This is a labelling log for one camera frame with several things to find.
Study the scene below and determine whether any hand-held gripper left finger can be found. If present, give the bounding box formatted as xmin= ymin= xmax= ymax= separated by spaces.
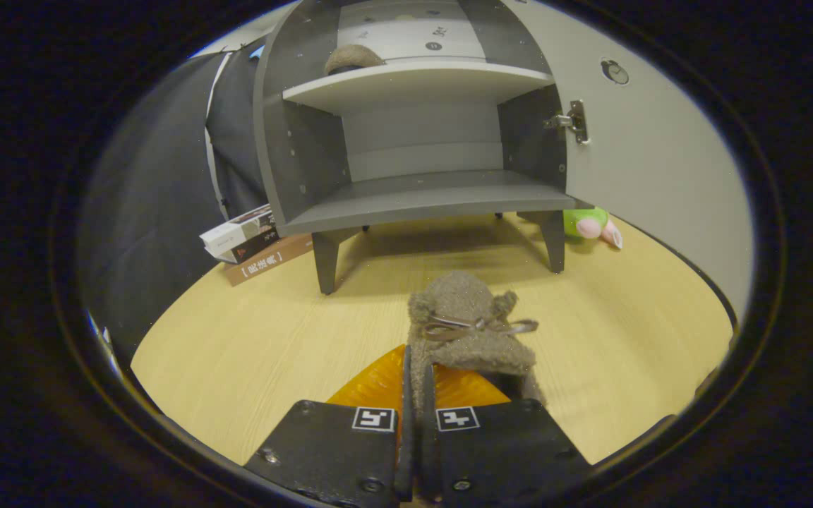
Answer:
xmin=244 ymin=344 xmax=414 ymax=505

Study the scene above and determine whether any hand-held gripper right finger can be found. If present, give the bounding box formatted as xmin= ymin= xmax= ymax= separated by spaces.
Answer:
xmin=421 ymin=363 xmax=591 ymax=505

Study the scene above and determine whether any brown fuzzy shoe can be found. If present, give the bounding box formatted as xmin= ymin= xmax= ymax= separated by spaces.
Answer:
xmin=324 ymin=44 xmax=386 ymax=76
xmin=406 ymin=270 xmax=547 ymax=424

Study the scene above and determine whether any grey shoe cabinet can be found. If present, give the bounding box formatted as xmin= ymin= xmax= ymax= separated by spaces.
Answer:
xmin=253 ymin=0 xmax=577 ymax=296

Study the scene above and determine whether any metal door hinge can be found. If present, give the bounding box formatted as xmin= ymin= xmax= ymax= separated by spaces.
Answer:
xmin=544 ymin=99 xmax=589 ymax=145

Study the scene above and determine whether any dark book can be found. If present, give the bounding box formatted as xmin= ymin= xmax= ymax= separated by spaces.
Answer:
xmin=223 ymin=226 xmax=282 ymax=265

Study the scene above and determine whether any green pink plush toy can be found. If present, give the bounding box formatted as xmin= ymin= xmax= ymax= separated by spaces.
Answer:
xmin=563 ymin=207 xmax=623 ymax=250

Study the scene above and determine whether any black backdrop cloth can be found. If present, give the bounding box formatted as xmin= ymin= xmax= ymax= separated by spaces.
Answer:
xmin=82 ymin=42 xmax=270 ymax=353

